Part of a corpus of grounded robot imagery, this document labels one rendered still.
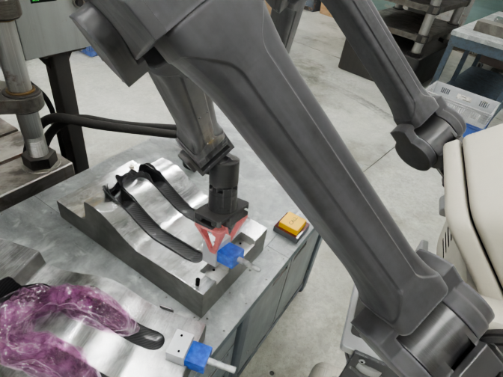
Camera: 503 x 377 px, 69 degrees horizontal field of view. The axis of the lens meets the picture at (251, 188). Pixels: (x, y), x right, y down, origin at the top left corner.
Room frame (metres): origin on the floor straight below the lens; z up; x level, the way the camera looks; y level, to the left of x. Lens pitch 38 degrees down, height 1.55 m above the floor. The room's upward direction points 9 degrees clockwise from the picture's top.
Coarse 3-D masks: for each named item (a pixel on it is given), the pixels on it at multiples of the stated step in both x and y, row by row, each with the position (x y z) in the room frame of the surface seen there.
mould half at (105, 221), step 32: (160, 160) 0.84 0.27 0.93; (96, 192) 0.74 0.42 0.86; (160, 192) 0.72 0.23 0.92; (192, 192) 0.77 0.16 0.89; (96, 224) 0.61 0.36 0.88; (128, 224) 0.60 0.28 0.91; (160, 224) 0.64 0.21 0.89; (192, 224) 0.66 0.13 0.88; (256, 224) 0.69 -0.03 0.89; (128, 256) 0.56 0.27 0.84; (160, 256) 0.54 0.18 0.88; (256, 256) 0.65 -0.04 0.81; (160, 288) 0.51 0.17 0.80; (192, 288) 0.47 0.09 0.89; (224, 288) 0.52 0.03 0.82
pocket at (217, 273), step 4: (208, 264) 0.54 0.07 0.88; (220, 264) 0.55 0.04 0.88; (204, 268) 0.53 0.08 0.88; (208, 268) 0.54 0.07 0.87; (212, 268) 0.55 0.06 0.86; (216, 268) 0.55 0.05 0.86; (220, 268) 0.55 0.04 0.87; (224, 268) 0.54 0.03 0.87; (228, 268) 0.53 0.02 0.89; (204, 272) 0.53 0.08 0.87; (208, 272) 0.53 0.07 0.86; (212, 272) 0.53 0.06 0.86; (216, 272) 0.54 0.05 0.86; (220, 272) 0.54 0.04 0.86; (224, 272) 0.54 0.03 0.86; (208, 276) 0.52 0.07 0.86; (212, 276) 0.52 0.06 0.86; (216, 276) 0.53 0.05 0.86; (220, 276) 0.53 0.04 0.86; (224, 276) 0.52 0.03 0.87; (216, 280) 0.52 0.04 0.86; (220, 280) 0.51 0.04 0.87; (216, 284) 0.49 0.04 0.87
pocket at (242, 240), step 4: (240, 232) 0.65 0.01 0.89; (236, 236) 0.63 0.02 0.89; (240, 236) 0.65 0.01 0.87; (244, 236) 0.65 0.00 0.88; (248, 236) 0.64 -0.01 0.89; (232, 240) 0.62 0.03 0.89; (236, 240) 0.64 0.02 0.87; (240, 240) 0.65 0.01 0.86; (244, 240) 0.65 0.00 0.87; (248, 240) 0.64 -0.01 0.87; (252, 240) 0.64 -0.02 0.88; (236, 244) 0.63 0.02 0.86; (240, 244) 0.64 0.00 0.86; (244, 244) 0.64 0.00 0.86; (248, 244) 0.64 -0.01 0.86; (252, 244) 0.63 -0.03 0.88; (244, 248) 0.62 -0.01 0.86; (248, 248) 0.61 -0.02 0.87
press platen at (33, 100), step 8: (0, 80) 0.97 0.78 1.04; (0, 88) 0.92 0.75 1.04; (32, 88) 0.93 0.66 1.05; (0, 96) 0.87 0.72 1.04; (8, 96) 0.87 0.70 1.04; (16, 96) 0.88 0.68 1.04; (24, 96) 0.88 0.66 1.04; (32, 96) 0.90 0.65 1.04; (40, 96) 0.92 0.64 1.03; (0, 104) 0.85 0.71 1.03; (8, 104) 0.86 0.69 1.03; (16, 104) 0.87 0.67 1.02; (24, 104) 0.87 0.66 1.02; (32, 104) 0.89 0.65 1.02; (40, 104) 0.91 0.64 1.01; (0, 112) 0.85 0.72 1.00; (8, 112) 0.86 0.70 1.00; (16, 112) 0.86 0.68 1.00; (24, 112) 0.87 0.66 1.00; (32, 112) 0.89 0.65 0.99
